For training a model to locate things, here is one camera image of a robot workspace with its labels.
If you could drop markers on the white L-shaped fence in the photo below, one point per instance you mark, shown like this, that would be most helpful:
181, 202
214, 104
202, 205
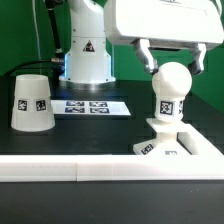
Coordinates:
206, 162

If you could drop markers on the white lamp shade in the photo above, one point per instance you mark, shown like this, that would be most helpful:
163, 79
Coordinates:
32, 110

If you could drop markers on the white lamp bulb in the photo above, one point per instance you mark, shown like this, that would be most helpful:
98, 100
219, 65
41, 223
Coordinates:
171, 84

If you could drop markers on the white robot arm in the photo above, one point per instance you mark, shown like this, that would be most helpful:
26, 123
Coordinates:
87, 63

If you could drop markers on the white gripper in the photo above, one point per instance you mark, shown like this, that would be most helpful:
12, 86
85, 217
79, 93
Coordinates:
173, 24

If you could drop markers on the white lamp base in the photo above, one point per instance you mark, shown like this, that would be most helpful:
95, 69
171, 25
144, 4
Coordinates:
166, 141

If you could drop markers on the white marker sheet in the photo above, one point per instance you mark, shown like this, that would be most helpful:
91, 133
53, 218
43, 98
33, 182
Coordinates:
90, 107

